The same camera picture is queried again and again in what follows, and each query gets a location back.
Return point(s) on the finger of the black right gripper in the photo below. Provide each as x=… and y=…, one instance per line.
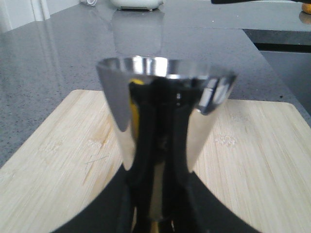
x=241, y=1

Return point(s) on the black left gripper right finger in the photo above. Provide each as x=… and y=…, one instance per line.
x=197, y=210

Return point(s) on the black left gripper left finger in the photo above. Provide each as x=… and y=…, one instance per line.
x=110, y=212

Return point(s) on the steel double jigger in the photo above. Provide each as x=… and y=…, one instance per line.
x=163, y=111

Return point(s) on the wooden cutting board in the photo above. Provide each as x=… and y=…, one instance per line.
x=256, y=161

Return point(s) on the orange object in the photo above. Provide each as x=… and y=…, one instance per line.
x=306, y=8

